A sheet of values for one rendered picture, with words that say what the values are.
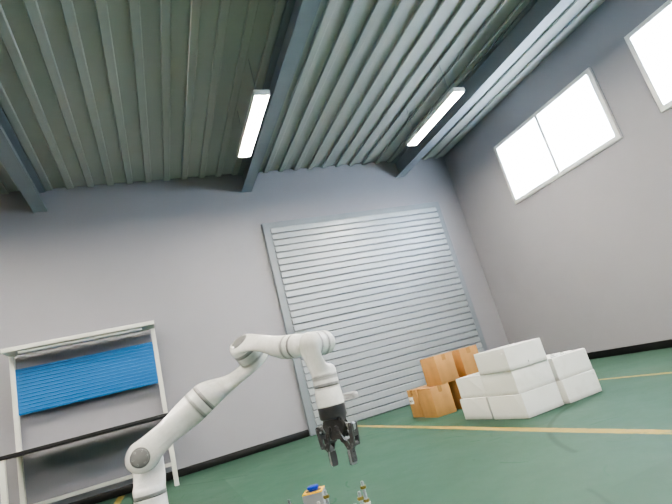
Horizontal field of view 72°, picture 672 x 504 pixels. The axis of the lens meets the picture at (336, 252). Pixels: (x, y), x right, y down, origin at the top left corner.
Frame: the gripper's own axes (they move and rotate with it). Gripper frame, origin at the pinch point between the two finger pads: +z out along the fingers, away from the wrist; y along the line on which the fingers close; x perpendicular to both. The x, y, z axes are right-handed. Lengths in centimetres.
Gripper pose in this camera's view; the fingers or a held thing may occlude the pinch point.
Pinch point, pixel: (343, 459)
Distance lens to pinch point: 135.2
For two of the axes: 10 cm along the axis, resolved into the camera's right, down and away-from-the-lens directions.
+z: 2.3, 9.4, -2.5
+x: 6.7, 0.3, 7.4
